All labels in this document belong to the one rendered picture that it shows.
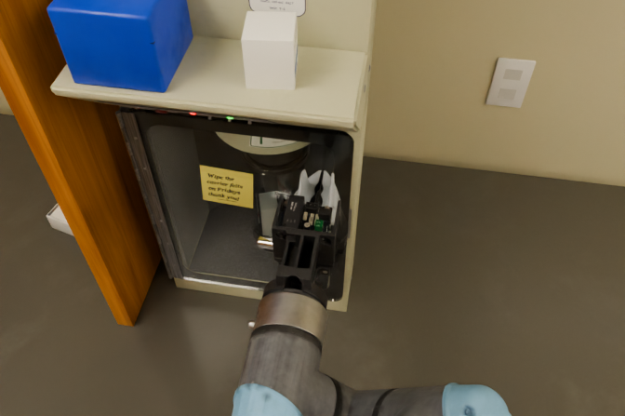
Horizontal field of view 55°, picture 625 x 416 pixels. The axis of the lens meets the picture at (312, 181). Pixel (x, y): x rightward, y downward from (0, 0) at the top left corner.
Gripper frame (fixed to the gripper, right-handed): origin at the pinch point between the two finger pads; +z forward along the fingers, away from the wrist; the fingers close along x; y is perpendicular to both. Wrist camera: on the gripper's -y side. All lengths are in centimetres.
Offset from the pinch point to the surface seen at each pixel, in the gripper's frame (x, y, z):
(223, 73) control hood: 10.0, 19.9, -4.0
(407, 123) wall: -12, -29, 45
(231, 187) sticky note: 13.2, -4.8, 1.3
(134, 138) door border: 25.8, 3.1, 1.2
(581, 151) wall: -50, -31, 45
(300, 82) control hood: 1.7, 20.0, -4.1
